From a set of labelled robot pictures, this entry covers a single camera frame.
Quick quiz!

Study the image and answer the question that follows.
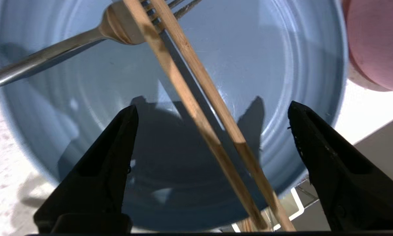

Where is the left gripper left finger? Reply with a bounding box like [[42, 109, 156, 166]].
[[33, 105, 139, 234]]

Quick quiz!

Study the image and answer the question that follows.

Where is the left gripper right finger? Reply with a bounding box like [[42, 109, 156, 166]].
[[288, 101, 393, 232]]

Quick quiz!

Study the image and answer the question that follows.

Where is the wooden chopstick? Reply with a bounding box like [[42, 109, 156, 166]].
[[122, 0, 270, 232], [150, 0, 296, 232]]

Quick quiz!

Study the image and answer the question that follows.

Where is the silver metal fork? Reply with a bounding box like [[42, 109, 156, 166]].
[[0, 0, 203, 94]]

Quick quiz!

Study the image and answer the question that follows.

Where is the pink ceramic bowl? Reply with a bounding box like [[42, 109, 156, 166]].
[[342, 0, 393, 93]]

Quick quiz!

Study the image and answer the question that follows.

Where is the blue ceramic bowl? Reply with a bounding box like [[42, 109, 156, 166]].
[[0, 0, 348, 232]]

